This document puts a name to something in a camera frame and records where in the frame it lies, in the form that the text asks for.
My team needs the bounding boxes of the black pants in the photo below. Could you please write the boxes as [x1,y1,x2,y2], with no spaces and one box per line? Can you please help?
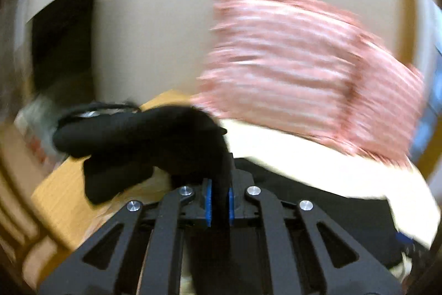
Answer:
[52,106,403,268]

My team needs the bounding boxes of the cream patterned mattress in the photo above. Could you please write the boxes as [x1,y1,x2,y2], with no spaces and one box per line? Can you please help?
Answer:
[86,118,441,282]

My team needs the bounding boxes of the pink polka dot pillow right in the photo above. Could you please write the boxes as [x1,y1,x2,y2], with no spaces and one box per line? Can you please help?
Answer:
[341,34,425,163]

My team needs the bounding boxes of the pink polka dot pillow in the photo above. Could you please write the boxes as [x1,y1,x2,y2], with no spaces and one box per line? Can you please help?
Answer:
[193,0,362,139]
[341,34,425,163]

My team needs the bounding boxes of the pink polka dot pillow left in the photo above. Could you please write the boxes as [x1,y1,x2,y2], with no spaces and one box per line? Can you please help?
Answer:
[193,0,362,139]

